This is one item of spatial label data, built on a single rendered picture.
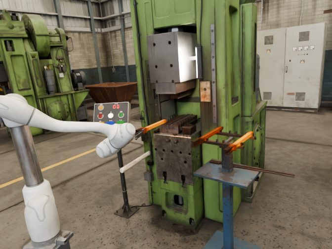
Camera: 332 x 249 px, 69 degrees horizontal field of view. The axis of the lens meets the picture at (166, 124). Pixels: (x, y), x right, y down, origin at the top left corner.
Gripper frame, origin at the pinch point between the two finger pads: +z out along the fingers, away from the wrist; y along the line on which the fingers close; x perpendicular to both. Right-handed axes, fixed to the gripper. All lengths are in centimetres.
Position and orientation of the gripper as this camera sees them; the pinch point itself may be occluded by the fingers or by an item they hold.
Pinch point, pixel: (140, 131)
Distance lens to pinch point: 179.0
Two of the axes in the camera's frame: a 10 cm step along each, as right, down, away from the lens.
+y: 8.6, 0.7, -5.1
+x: -0.8, -9.6, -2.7
